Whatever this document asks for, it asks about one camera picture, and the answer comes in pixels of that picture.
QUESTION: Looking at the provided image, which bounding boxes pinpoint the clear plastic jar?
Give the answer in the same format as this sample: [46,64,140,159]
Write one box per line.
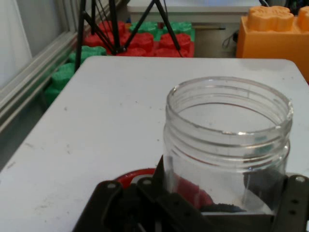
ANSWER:
[163,76,294,216]

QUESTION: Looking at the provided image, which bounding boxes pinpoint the aluminium wall rail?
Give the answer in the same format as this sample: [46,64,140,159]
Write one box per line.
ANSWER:
[0,30,82,132]

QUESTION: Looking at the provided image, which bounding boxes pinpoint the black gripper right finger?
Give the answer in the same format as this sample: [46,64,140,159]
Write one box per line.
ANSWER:
[270,174,309,232]

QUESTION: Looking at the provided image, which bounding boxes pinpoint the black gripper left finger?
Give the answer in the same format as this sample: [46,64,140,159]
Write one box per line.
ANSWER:
[72,154,203,232]

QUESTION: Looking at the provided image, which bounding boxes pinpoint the black seeds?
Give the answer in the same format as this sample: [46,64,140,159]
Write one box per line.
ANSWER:
[200,202,246,214]

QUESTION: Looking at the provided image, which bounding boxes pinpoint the green foam block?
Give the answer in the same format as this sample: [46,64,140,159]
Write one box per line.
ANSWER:
[129,21,193,41]
[44,45,107,104]

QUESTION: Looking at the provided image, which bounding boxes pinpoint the black tripod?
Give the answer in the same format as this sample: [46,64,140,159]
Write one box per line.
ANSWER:
[74,0,182,71]

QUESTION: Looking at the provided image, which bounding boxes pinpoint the large red foam block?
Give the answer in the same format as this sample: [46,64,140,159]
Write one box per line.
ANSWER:
[84,20,195,58]

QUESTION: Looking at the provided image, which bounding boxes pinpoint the orange foam block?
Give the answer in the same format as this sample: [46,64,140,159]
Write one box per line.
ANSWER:
[235,6,309,82]

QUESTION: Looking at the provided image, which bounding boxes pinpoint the red bowl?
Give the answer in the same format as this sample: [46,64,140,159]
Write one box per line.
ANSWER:
[113,168,213,211]

